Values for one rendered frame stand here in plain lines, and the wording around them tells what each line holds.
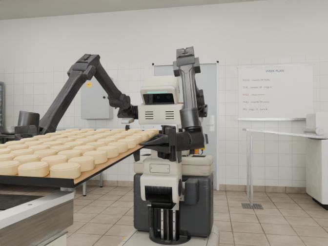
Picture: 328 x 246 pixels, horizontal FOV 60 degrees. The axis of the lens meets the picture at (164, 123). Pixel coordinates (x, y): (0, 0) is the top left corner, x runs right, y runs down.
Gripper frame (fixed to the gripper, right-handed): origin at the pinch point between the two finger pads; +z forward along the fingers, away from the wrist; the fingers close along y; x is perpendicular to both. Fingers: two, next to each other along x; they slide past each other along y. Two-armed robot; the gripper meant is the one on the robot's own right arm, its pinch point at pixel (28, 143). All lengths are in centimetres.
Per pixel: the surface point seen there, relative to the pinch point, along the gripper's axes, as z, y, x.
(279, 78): -196, 46, 370
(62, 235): 48.8, -10.1, 0.8
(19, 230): 54, -6, -6
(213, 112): -261, -6, 292
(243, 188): -220, -125, 318
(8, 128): -420, -24, 4
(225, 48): -253, 96, 311
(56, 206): 48.0, -5.3, 0.3
